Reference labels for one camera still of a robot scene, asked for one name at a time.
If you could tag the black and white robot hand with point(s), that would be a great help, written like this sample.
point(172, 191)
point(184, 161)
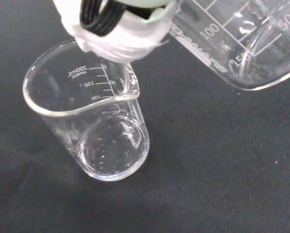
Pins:
point(125, 36)

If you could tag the black bench cloth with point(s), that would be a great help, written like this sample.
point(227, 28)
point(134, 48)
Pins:
point(208, 150)

